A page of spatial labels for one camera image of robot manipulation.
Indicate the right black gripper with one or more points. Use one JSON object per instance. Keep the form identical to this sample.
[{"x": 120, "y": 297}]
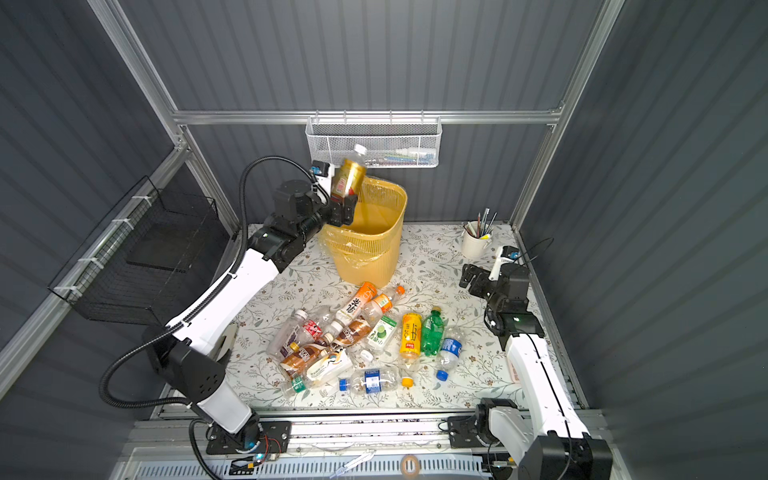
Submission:
[{"x": 470, "y": 275}]

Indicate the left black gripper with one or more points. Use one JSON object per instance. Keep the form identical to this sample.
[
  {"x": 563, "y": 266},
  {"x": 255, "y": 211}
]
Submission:
[{"x": 334, "y": 217}]

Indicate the amber tea bottle white cap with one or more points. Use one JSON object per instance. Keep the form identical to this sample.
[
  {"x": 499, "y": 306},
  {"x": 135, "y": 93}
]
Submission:
[{"x": 348, "y": 179}]

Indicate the green plastic bottle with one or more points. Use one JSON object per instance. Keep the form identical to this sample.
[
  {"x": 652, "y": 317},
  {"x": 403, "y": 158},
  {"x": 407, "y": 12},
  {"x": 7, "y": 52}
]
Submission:
[{"x": 432, "y": 332}]

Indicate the clear bottle blue label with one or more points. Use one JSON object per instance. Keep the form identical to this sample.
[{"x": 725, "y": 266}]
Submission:
[{"x": 449, "y": 353}]

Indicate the yellow label orange juice bottle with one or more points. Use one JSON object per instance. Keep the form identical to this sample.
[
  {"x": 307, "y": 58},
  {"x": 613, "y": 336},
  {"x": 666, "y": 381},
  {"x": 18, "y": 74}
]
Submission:
[{"x": 410, "y": 348}]

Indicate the clear bottle red label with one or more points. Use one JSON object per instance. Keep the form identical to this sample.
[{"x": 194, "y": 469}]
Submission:
[{"x": 299, "y": 329}]

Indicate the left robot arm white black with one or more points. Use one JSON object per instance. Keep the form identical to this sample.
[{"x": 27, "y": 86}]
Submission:
[{"x": 181, "y": 350}]

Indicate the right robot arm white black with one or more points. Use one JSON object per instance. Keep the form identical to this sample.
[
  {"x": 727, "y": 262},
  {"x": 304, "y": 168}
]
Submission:
[{"x": 546, "y": 439}]

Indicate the yellow plastic bin liner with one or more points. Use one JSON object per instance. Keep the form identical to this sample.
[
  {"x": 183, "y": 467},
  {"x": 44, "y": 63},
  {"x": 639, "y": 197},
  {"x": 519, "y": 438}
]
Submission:
[{"x": 348, "y": 240}]

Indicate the yellow ribbed waste bin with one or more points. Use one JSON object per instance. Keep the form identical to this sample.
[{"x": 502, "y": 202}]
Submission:
[{"x": 369, "y": 237}]

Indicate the white pen cup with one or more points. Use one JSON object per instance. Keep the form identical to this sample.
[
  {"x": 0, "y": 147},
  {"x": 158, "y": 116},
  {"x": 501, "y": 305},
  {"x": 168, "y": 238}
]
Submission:
[{"x": 474, "y": 245}]

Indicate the pens in cup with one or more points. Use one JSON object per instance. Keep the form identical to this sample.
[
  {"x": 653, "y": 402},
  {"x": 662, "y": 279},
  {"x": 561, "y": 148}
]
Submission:
[{"x": 481, "y": 227}]

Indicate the orange white label bottle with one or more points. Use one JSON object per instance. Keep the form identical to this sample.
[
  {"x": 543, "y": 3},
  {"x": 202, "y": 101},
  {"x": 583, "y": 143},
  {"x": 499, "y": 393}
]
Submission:
[{"x": 347, "y": 313}]

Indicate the clear bottle orange cap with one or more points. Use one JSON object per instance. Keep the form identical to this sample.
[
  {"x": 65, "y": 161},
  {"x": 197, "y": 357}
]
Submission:
[{"x": 382, "y": 303}]

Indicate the lime label clear bottle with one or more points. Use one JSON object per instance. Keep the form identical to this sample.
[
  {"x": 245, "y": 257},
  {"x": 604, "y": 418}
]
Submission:
[{"x": 382, "y": 333}]

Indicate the upper brown Nescafe bottle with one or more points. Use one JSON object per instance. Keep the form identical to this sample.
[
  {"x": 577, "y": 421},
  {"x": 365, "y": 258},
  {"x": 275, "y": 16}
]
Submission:
[{"x": 338, "y": 335}]

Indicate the brown nescafe bottle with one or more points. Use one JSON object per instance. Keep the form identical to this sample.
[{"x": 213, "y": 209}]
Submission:
[
  {"x": 301, "y": 359},
  {"x": 338, "y": 335}
]

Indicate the floral table mat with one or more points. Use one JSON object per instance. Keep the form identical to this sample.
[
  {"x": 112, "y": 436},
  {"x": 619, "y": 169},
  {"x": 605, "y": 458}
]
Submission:
[{"x": 429, "y": 267}]

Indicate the clear bottle blue cap lying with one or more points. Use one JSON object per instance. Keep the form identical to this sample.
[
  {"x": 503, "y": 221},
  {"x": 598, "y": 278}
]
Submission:
[{"x": 370, "y": 381}]

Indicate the crane label clear bottle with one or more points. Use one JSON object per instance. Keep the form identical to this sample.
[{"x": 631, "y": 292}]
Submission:
[{"x": 322, "y": 373}]

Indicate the lower brown Nescafe bottle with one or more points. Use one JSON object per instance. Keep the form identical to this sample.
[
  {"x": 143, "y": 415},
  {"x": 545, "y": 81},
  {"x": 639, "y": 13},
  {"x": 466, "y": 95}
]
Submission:
[{"x": 301, "y": 359}]

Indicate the tape roll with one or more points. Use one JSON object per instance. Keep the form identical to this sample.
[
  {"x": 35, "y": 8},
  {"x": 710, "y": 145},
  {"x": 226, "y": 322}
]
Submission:
[{"x": 410, "y": 467}]

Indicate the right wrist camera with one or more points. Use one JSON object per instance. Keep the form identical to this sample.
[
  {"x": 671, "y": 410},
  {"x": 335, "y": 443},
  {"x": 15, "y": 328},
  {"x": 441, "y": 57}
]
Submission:
[{"x": 504, "y": 255}]

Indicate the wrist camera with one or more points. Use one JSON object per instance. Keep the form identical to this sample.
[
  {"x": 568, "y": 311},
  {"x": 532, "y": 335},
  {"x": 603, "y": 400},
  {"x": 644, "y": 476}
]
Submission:
[
  {"x": 504, "y": 255},
  {"x": 323, "y": 172}
]

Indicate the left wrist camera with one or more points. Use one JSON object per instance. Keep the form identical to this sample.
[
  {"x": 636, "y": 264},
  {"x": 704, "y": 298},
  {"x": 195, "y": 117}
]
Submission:
[{"x": 323, "y": 172}]

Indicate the white wire mesh basket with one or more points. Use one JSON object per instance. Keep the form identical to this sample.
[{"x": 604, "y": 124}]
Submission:
[{"x": 392, "y": 143}]

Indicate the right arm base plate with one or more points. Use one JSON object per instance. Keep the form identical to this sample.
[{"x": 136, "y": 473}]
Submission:
[{"x": 463, "y": 432}]

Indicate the black wire mesh basket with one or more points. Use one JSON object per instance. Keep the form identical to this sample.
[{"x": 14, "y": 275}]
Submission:
[{"x": 157, "y": 255}]

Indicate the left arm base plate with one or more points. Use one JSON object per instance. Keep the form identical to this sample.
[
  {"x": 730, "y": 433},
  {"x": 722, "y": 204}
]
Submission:
[{"x": 256, "y": 437}]

